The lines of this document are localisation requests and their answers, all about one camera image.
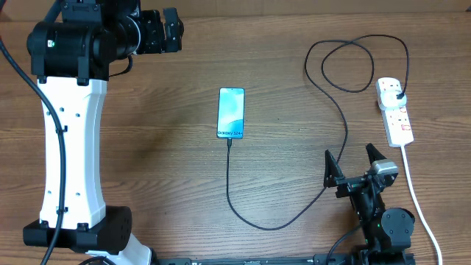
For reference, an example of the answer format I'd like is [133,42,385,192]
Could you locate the white USB wall charger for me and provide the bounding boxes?
[378,91,407,111]

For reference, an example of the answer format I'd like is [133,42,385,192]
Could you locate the smartphone with blue screen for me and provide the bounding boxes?
[216,88,245,139]

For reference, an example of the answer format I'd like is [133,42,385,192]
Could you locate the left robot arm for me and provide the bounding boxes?
[23,0,184,264]

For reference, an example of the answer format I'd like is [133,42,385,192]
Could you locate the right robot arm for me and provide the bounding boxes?
[314,144,415,264]

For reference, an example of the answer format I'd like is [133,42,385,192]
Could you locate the white power strip cord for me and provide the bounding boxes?
[400,144,444,265]

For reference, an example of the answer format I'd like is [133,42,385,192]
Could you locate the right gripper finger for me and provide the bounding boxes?
[323,150,345,188]
[366,143,386,171]

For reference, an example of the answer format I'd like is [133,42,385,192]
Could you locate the white power strip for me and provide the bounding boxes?
[375,77,414,147]

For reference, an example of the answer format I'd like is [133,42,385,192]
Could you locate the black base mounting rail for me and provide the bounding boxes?
[157,254,416,265]

